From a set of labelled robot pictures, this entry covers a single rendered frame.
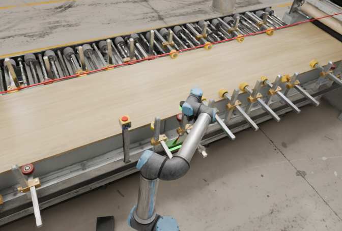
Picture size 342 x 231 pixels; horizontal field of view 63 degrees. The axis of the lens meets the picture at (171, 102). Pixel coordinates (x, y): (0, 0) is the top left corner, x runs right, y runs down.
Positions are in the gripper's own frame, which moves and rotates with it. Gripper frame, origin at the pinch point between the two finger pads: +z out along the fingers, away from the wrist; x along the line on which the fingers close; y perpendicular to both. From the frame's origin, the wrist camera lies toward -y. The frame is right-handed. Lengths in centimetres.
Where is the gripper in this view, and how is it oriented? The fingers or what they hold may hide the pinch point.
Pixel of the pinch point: (192, 122)
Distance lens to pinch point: 225.2
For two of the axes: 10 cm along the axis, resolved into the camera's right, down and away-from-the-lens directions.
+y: -8.8, 2.8, -3.8
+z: -0.8, 7.0, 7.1
